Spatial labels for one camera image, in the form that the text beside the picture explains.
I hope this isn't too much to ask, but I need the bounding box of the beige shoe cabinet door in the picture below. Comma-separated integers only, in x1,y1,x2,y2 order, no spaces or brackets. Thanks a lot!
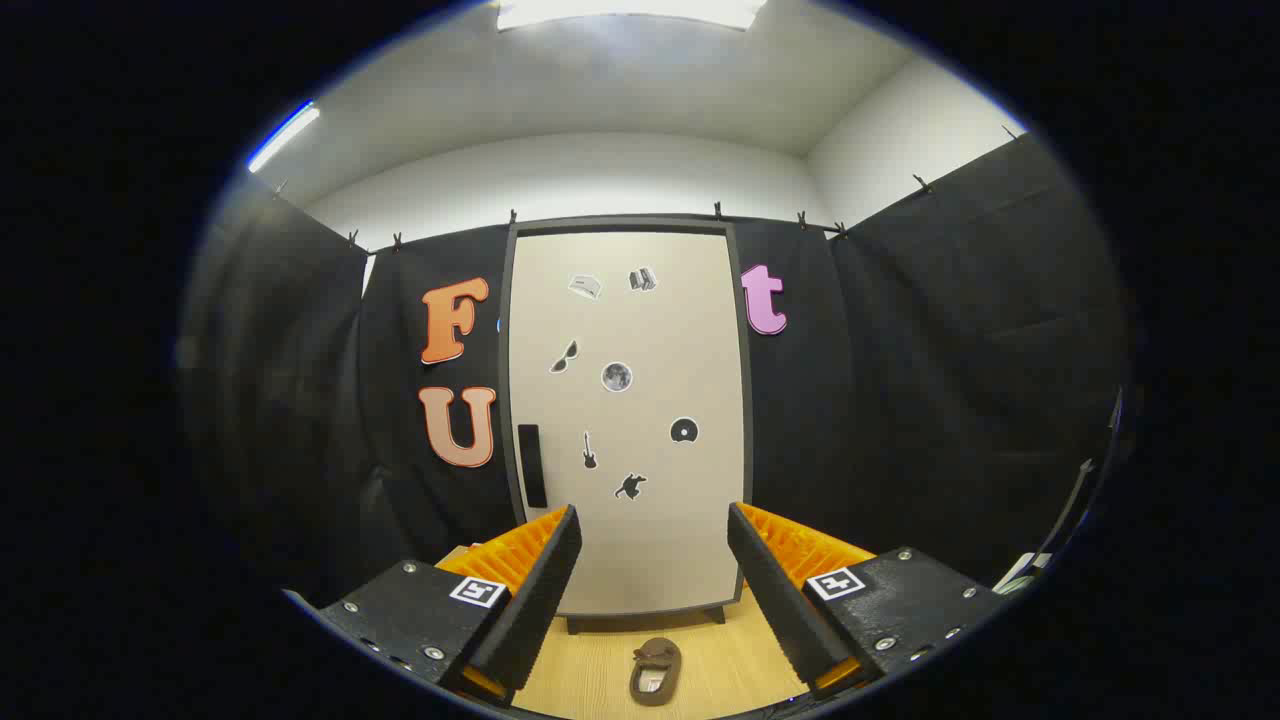
508,232,746,616

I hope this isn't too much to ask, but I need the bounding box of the ceiling light panel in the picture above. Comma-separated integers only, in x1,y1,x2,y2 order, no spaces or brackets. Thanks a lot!
497,0,766,31

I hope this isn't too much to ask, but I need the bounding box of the ceiling light strip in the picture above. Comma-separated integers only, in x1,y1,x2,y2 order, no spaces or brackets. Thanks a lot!
248,100,321,173

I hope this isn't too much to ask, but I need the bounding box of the row of black cloth clips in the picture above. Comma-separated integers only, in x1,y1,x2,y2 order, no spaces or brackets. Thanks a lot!
272,125,1023,251

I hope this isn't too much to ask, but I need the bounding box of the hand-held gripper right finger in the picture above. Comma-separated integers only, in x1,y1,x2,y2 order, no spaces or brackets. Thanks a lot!
727,502,1006,701

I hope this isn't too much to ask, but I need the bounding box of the dark grey shoe cabinet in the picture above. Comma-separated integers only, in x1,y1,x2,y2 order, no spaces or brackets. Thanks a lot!
497,215,756,636

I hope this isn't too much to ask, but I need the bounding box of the black backdrop cloth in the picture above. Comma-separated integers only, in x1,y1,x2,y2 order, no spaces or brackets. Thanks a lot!
180,130,1136,611

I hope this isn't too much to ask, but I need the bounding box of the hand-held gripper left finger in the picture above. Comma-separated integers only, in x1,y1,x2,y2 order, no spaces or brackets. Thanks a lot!
318,505,583,706

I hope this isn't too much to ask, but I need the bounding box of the brown fuzzy slipper shoe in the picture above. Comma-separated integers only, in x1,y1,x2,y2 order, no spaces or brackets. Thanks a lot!
629,637,683,707

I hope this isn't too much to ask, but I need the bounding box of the black door handle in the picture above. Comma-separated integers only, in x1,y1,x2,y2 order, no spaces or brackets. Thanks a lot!
517,424,549,509

